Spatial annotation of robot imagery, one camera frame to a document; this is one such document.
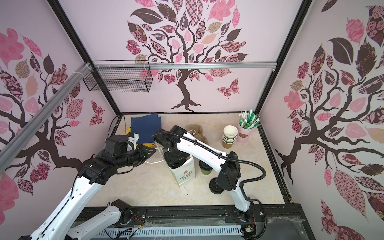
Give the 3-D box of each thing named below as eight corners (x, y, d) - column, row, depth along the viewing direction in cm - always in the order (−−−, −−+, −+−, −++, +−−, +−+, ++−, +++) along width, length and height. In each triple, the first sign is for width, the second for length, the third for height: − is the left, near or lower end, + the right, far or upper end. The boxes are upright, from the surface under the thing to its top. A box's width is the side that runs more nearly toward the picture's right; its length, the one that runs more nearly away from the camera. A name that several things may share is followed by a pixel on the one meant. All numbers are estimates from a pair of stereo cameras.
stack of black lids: (214, 197, 82) (215, 195, 79) (207, 183, 87) (207, 181, 84) (223, 192, 83) (224, 190, 81) (215, 178, 88) (216, 177, 86)
